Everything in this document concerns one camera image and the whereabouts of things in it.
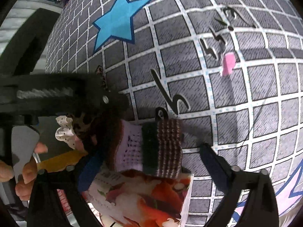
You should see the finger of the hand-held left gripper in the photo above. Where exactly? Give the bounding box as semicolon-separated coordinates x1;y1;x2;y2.
87;74;130;114

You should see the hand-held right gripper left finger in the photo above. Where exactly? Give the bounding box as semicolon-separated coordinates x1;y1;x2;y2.
26;151;103;227

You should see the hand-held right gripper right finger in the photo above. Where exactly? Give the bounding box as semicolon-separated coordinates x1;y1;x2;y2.
199;143;280;227

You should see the leopard print scrunchie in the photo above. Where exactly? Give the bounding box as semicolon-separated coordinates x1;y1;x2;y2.
72;66;109;145

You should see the striped knit sock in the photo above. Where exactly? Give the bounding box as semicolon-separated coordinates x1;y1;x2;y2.
83;116;184;179

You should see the person's left hand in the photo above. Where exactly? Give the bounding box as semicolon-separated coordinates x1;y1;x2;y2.
0;142;48;201

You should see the pink scrunchie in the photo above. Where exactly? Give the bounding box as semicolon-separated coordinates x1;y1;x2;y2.
75;141;87;154

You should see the white polka dot scrunchie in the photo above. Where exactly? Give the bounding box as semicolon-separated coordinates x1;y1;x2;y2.
55;115;78;150

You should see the yellow strip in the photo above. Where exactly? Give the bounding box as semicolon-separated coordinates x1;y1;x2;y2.
37;150;88;172

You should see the red packet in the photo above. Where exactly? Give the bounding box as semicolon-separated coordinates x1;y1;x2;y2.
57;189;74;218

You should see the colourful printed packet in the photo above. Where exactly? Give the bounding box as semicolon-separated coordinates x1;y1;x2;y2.
82;163;195;227

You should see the grey checked star bedsheet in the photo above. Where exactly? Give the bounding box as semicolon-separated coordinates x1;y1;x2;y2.
45;0;303;227

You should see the pink foam scrap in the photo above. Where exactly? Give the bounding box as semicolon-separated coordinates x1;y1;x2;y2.
220;52;237;77

